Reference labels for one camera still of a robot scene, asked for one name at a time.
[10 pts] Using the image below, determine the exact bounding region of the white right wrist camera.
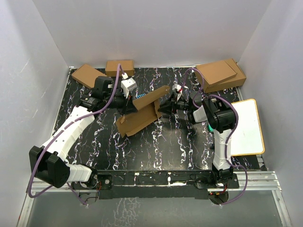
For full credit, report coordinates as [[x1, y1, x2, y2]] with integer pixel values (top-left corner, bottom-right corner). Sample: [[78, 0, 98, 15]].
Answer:
[[172, 81, 182, 102]]

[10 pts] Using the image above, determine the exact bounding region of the green eraser block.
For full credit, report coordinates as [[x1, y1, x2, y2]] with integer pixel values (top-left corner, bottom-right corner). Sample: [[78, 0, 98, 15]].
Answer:
[[207, 125, 214, 132]]

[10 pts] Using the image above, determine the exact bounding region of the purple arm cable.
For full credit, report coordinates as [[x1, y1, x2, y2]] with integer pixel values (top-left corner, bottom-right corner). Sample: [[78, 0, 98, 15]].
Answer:
[[27, 63, 128, 207], [183, 68, 249, 204]]

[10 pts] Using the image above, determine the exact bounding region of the small cardboard box top right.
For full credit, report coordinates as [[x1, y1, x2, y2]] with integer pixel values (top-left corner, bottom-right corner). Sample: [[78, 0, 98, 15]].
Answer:
[[196, 61, 237, 90]]

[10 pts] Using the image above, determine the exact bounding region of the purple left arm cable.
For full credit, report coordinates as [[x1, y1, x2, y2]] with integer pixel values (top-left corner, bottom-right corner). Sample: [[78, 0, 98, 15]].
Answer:
[[27, 63, 128, 207]]

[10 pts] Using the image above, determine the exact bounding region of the white board with yellow rim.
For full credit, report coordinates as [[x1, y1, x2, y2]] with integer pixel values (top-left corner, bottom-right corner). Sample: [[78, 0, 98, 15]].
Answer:
[[231, 99, 265, 156]]

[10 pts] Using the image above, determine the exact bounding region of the aluminium frame rail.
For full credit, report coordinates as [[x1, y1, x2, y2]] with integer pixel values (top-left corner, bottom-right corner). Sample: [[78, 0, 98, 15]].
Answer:
[[232, 171, 292, 227]]

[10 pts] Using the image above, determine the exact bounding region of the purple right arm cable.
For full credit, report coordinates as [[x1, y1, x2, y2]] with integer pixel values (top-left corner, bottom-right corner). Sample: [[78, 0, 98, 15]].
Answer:
[[183, 68, 249, 204]]

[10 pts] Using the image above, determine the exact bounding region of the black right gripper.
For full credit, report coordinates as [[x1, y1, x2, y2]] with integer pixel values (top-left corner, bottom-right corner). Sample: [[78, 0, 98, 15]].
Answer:
[[158, 92, 193, 115]]

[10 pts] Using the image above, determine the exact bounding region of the large cardboard box bottom right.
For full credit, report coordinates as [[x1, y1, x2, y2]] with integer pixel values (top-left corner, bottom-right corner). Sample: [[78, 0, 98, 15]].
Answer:
[[205, 58, 246, 93]]

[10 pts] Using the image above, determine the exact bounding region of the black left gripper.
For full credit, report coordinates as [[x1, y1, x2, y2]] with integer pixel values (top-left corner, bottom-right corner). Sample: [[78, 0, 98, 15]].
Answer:
[[104, 88, 138, 117]]

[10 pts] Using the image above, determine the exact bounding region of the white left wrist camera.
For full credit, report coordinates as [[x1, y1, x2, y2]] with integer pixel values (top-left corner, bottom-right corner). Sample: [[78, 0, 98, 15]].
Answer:
[[121, 73, 137, 98]]

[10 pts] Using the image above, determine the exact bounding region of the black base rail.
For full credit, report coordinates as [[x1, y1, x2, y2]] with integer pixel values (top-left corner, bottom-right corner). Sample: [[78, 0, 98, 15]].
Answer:
[[72, 170, 239, 200]]

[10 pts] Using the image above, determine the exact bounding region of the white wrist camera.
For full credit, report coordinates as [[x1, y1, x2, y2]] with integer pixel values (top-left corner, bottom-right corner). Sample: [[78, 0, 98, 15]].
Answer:
[[172, 81, 182, 102], [121, 73, 137, 98]]

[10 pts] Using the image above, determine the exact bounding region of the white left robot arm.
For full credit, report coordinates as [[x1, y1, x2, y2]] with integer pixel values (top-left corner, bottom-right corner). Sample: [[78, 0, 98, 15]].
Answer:
[[29, 74, 137, 189]]

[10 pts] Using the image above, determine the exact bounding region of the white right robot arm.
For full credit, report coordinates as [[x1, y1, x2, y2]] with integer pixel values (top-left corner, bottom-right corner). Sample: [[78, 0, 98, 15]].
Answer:
[[158, 95, 239, 188]]

